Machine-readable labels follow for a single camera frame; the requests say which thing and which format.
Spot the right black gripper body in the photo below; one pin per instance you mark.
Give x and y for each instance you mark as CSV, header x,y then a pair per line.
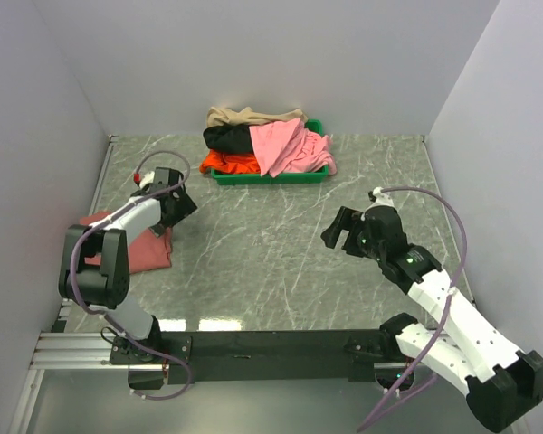
x,y
371,249

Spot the dusty rose t shirt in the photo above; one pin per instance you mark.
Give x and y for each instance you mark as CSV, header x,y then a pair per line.
x,y
150,252

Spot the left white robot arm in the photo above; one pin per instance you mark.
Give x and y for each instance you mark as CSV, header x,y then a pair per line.
x,y
95,269

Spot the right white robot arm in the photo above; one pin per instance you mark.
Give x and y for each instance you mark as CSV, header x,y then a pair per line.
x,y
500,382

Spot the green plastic tray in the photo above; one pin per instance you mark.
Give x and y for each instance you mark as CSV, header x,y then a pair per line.
x,y
308,178

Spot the orange t shirt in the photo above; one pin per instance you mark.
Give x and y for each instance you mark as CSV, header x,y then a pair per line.
x,y
230,164

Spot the black t shirt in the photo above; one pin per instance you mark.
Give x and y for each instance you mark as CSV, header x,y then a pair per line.
x,y
230,139

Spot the beige t shirt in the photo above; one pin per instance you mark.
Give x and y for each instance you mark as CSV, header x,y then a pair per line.
x,y
218,116

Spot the light pink t shirt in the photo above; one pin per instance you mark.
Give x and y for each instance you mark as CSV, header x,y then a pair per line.
x,y
288,147

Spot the black base crossbar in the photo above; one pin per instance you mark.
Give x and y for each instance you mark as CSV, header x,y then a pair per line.
x,y
355,355

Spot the aluminium frame rail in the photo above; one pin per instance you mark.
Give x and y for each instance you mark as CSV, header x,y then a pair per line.
x,y
75,351

